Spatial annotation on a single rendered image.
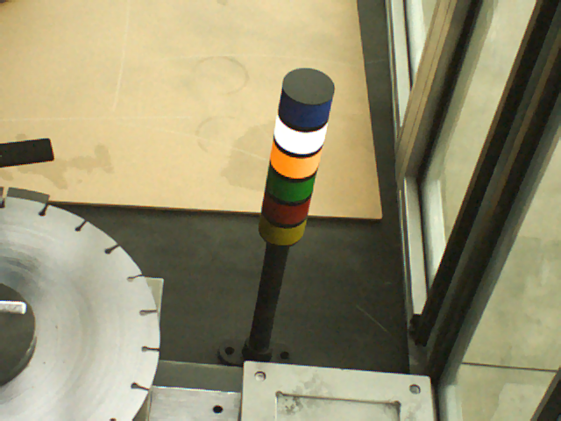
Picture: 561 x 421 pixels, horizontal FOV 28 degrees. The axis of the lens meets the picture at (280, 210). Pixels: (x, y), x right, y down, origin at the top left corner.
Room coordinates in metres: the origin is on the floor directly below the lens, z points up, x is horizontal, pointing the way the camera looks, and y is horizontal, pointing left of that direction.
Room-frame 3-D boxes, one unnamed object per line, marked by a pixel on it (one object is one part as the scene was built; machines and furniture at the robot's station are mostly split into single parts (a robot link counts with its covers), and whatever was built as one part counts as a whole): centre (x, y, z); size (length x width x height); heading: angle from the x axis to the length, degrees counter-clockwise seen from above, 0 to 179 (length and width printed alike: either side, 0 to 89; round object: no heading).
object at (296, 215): (0.72, 0.00, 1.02); 0.05 x 0.04 x 0.03; 7
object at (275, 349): (0.72, 0.00, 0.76); 0.09 x 0.03 x 0.03; 97
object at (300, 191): (0.72, 0.00, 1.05); 0.05 x 0.04 x 0.03; 7
